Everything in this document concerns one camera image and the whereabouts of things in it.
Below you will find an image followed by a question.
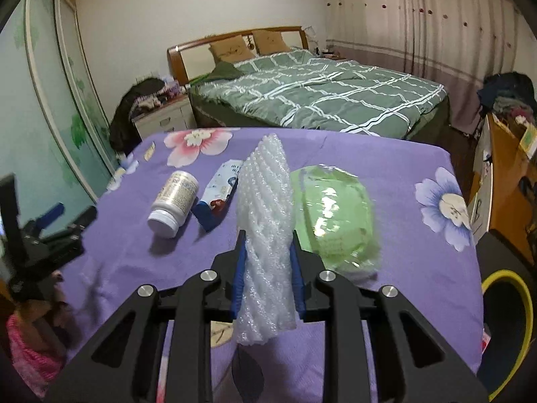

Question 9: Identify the purple floral table cloth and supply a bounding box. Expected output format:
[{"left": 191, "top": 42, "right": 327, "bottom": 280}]
[{"left": 58, "top": 127, "right": 486, "bottom": 403}]

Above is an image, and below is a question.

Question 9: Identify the white bubble wrap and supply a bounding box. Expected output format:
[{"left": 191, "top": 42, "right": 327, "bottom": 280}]
[{"left": 234, "top": 134, "right": 296, "bottom": 346}]

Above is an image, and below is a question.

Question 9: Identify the wooden bed headboard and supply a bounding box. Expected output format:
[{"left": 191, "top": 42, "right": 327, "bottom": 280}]
[{"left": 166, "top": 26, "right": 309, "bottom": 86}]

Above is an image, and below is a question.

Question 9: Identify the white nightstand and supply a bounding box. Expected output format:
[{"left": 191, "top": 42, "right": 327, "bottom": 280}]
[{"left": 133, "top": 96, "right": 197, "bottom": 140}]

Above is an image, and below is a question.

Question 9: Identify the green wet wipes pack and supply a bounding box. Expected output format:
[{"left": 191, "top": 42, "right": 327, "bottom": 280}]
[{"left": 290, "top": 165, "right": 381, "bottom": 280}]

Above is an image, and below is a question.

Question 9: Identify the pink white curtain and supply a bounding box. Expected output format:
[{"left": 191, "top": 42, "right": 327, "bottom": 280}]
[{"left": 327, "top": 0, "right": 536, "bottom": 133}]

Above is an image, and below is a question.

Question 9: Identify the brown pillow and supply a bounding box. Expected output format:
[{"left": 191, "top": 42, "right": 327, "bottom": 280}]
[
  {"left": 209, "top": 36, "right": 255, "bottom": 64},
  {"left": 252, "top": 29, "right": 291, "bottom": 55}
]

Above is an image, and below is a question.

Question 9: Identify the blue white tube box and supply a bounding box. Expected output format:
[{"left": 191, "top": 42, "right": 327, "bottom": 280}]
[{"left": 191, "top": 159, "right": 243, "bottom": 232}]

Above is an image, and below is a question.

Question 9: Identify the brown left pillow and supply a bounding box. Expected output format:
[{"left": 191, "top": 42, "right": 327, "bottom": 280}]
[{"left": 209, "top": 36, "right": 255, "bottom": 64}]

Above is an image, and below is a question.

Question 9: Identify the sliding wardrobe door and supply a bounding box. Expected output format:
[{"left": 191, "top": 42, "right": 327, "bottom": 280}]
[{"left": 1, "top": 0, "right": 118, "bottom": 233}]

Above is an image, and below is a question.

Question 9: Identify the green plaid bed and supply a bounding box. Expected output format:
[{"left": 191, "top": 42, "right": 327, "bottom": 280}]
[{"left": 191, "top": 48, "right": 449, "bottom": 139}]

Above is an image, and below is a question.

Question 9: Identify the clothes pile on nightstand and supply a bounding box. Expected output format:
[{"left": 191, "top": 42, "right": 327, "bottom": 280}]
[{"left": 109, "top": 77, "right": 181, "bottom": 155}]

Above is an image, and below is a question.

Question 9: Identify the yellow rimmed trash bin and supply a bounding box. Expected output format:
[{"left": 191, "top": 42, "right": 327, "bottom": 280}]
[{"left": 477, "top": 269, "right": 534, "bottom": 401}]

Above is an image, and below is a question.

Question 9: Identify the white pill bottle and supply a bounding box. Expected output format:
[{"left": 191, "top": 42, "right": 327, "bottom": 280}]
[{"left": 147, "top": 170, "right": 198, "bottom": 239}]

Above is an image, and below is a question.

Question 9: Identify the pile of clothes on desk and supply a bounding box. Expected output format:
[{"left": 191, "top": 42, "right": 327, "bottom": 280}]
[{"left": 477, "top": 72, "right": 536, "bottom": 139}]

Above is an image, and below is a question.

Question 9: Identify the wooden desk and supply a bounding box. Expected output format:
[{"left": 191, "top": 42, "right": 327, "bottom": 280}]
[{"left": 468, "top": 115, "right": 536, "bottom": 263}]

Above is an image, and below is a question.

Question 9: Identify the brown right pillow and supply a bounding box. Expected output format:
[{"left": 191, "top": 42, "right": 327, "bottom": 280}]
[{"left": 252, "top": 29, "right": 291, "bottom": 55}]

